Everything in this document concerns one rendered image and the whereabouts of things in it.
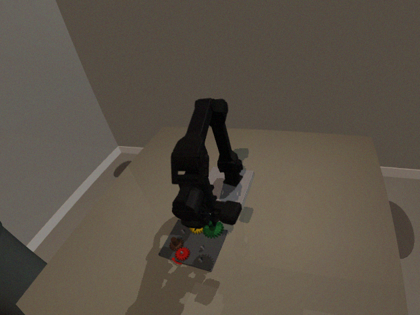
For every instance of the yellow gear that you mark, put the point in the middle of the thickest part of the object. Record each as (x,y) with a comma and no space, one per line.
(196,230)

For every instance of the brown gear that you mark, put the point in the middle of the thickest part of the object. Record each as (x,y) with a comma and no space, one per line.
(176,243)

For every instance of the red gear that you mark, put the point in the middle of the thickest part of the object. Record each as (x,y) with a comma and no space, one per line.
(183,256)

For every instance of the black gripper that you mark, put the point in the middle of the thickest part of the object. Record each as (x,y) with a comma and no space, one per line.
(227,214)

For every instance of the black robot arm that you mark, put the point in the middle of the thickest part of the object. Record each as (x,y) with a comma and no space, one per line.
(190,155)

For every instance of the green gear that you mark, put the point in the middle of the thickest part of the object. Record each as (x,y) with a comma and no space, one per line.
(213,231)

